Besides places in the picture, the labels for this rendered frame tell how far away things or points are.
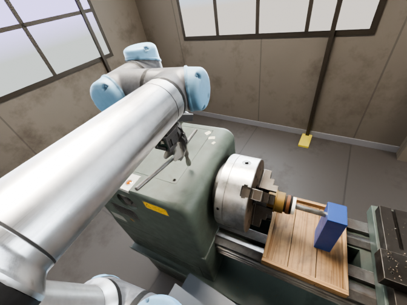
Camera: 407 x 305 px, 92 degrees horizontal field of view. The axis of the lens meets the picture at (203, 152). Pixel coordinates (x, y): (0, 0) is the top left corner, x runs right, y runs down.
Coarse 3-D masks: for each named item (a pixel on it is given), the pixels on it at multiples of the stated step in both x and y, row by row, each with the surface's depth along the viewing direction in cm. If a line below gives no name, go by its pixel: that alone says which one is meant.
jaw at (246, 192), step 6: (246, 186) 71; (246, 192) 71; (252, 192) 71; (258, 192) 70; (264, 192) 74; (252, 198) 71; (258, 198) 70; (264, 198) 73; (270, 198) 75; (270, 204) 75
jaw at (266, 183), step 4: (264, 172) 88; (268, 172) 88; (260, 176) 87; (264, 176) 87; (268, 176) 87; (260, 180) 86; (264, 180) 86; (268, 180) 85; (272, 180) 85; (260, 184) 85; (264, 184) 84; (268, 184) 84; (272, 184) 84; (256, 188) 86; (260, 188) 84; (264, 188) 83; (268, 188) 82; (272, 188) 82; (276, 188) 82; (268, 192) 83
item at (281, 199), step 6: (270, 192) 80; (276, 192) 77; (282, 192) 78; (276, 198) 76; (282, 198) 76; (288, 198) 76; (276, 204) 76; (282, 204) 75; (288, 204) 75; (276, 210) 77; (282, 210) 75; (288, 210) 75
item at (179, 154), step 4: (180, 144) 61; (176, 148) 60; (180, 148) 63; (176, 152) 61; (180, 152) 63; (184, 152) 64; (176, 156) 61; (180, 156) 64; (176, 160) 62; (180, 160) 67
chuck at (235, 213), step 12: (240, 156) 83; (240, 168) 75; (252, 168) 74; (228, 180) 73; (240, 180) 72; (252, 180) 71; (228, 192) 72; (240, 192) 71; (228, 204) 72; (240, 204) 70; (252, 204) 80; (228, 216) 74; (240, 216) 71; (240, 228) 75
